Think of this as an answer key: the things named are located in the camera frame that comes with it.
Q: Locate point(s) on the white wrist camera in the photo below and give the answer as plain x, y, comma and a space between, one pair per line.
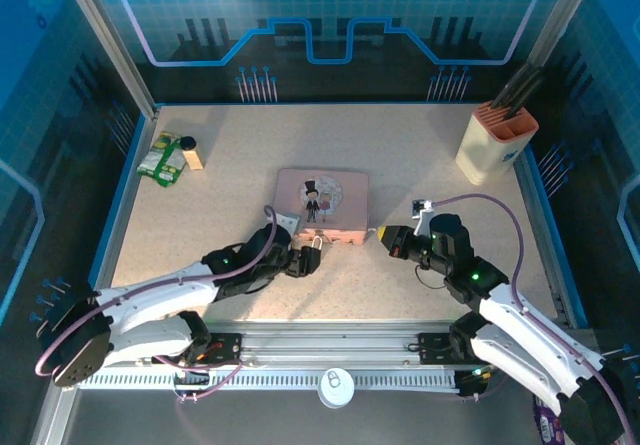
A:
290, 222
424, 212

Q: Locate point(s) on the black round cap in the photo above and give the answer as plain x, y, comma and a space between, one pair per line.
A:
188, 142

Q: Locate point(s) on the aluminium frame post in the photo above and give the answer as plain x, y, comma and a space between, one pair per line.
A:
105, 40
565, 10

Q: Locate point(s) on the green snack packet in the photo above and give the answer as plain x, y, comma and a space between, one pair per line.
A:
167, 165

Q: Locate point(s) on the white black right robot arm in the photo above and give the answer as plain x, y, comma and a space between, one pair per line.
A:
525, 335

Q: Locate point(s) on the pink tin box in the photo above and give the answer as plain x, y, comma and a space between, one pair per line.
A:
345, 200

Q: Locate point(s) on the cream knife holder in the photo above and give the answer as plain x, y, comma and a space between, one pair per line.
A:
482, 155

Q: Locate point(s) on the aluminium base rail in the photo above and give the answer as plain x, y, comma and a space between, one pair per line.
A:
330, 345

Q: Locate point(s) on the white round lid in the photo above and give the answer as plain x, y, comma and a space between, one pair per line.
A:
336, 390

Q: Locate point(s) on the small wooden block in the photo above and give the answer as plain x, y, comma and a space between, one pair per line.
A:
194, 160

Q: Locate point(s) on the purple snack packet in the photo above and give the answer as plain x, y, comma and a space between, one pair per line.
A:
547, 425

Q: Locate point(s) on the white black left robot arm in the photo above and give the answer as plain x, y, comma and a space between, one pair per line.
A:
150, 300

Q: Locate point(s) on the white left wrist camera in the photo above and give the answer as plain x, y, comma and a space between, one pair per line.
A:
290, 222

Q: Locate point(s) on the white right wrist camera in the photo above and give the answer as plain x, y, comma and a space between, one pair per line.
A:
424, 212

